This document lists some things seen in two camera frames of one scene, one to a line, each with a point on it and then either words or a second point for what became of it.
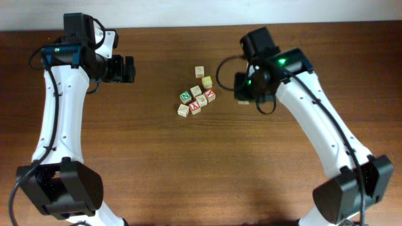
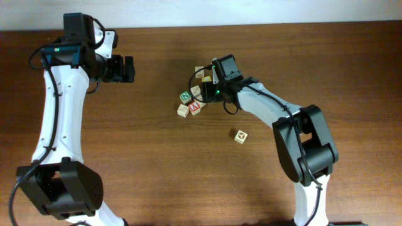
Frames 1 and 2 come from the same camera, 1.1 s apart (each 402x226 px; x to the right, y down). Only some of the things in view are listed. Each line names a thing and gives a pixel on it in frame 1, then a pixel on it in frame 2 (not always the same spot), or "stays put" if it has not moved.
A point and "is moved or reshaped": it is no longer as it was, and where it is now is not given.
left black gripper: (117, 75) stays put
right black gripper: (239, 86) -> (207, 92)
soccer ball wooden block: (243, 102) is moved or reshaped
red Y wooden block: (195, 107) stays put
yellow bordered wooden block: (206, 82) stays put
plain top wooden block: (199, 71) stays put
